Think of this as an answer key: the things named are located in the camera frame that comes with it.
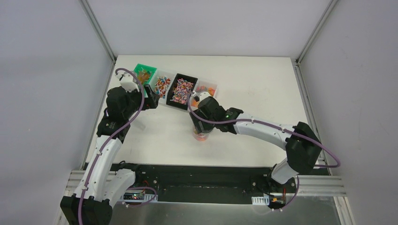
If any black swirl lollipop bin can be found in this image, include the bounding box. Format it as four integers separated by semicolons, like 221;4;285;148
166;73;198;111

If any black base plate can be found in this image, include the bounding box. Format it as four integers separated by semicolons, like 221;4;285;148
111;163;296;204

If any green candy bin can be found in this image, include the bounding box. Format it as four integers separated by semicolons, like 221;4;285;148
133;64;157;85

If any clear plastic jar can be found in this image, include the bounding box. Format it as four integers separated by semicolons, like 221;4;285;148
192;126;212;142

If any white star candy bin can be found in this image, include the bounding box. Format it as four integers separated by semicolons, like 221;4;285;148
194;79;218;99

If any white lollipop bin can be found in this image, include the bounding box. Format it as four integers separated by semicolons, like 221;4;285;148
150;70;176;99

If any translucent plastic scoop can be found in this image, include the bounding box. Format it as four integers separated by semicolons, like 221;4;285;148
133;120;146;131

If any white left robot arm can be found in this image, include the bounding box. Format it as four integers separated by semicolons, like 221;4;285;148
60;84;160;225

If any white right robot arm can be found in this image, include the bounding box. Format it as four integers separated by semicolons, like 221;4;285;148
190;96;321;192

